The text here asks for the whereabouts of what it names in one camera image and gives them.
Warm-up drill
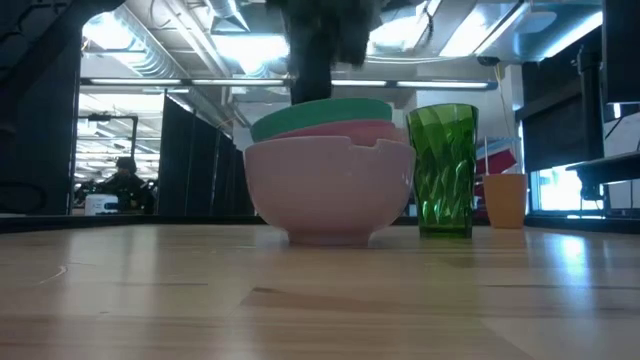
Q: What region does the spiral metal air duct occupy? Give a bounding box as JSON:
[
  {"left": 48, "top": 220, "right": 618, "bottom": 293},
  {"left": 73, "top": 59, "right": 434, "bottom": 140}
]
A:
[{"left": 112, "top": 3, "right": 190, "bottom": 80}]

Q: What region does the black partition curtain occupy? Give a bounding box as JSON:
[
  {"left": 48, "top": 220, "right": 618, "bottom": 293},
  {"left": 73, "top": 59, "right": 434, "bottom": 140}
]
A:
[{"left": 158, "top": 94, "right": 256, "bottom": 217}]

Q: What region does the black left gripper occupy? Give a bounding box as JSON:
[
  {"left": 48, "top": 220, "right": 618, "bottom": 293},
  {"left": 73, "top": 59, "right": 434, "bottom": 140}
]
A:
[{"left": 266, "top": 0, "right": 387, "bottom": 105}]

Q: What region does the white container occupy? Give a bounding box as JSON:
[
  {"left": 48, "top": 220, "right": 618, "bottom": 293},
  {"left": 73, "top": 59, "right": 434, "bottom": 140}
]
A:
[{"left": 84, "top": 193, "right": 120, "bottom": 217}]

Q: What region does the red plastic bowl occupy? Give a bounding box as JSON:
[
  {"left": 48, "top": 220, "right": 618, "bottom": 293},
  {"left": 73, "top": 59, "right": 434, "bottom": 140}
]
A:
[{"left": 271, "top": 118, "right": 407, "bottom": 148}]

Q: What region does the dark shelf board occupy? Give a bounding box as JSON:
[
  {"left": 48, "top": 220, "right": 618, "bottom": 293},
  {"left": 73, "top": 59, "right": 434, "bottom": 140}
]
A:
[{"left": 566, "top": 151, "right": 640, "bottom": 187}]

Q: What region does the person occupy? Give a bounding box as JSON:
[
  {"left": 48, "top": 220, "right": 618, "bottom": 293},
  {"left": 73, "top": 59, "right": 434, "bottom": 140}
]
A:
[{"left": 74, "top": 156, "right": 157, "bottom": 215}]

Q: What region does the long ceiling light tube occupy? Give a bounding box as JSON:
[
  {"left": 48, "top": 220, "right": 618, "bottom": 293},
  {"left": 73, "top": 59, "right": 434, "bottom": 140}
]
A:
[
  {"left": 331, "top": 79, "right": 388, "bottom": 88},
  {"left": 190, "top": 78, "right": 285, "bottom": 87},
  {"left": 396, "top": 81, "right": 490, "bottom": 90}
]

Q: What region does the green plastic bowl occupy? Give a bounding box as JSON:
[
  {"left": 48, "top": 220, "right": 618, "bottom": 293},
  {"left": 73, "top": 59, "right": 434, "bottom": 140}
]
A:
[{"left": 249, "top": 97, "right": 394, "bottom": 144}]

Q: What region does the large pink notched bowl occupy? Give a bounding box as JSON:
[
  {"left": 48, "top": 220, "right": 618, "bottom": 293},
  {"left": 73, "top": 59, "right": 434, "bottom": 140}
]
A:
[{"left": 243, "top": 135, "right": 417, "bottom": 247}]

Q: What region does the red and blue object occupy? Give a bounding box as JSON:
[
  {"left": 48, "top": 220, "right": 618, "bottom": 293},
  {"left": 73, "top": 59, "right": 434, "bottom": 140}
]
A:
[{"left": 474, "top": 137, "right": 521, "bottom": 177}]

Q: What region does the orange plastic cup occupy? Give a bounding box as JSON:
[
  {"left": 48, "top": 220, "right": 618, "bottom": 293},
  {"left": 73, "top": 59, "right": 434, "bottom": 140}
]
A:
[{"left": 482, "top": 173, "right": 529, "bottom": 230}]

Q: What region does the green faceted plastic tumbler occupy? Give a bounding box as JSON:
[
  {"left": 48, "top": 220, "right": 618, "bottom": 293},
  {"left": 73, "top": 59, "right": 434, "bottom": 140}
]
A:
[{"left": 405, "top": 103, "right": 480, "bottom": 240}]

